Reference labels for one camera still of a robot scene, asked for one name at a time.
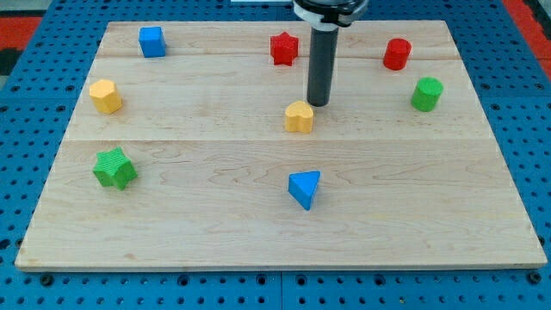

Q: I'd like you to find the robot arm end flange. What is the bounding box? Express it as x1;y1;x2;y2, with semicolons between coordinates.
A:
293;0;369;32

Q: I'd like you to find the yellow heart block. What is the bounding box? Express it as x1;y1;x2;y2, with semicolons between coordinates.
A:
284;101;314;133

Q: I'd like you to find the blue triangle block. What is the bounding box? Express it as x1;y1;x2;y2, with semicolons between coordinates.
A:
288;170;321;211

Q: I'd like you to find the light wooden board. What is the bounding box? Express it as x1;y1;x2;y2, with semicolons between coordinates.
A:
15;21;547;272

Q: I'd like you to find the red star block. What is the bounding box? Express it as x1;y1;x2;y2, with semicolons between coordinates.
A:
270;32;299;66

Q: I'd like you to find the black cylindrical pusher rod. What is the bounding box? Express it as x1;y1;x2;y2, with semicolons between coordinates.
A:
306;28;338;107

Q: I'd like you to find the red cylinder block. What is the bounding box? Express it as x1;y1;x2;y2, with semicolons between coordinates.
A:
383;38;412;71

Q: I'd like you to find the green cylinder block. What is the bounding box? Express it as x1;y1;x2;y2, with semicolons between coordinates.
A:
411;77;443;112

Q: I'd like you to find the green star block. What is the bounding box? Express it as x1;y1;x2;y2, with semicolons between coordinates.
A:
93;146;138;190

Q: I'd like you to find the blue cube block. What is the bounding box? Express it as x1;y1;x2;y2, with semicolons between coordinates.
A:
139;26;166;58

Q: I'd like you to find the yellow hexagon block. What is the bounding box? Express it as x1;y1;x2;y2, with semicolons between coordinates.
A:
89;79;122;114

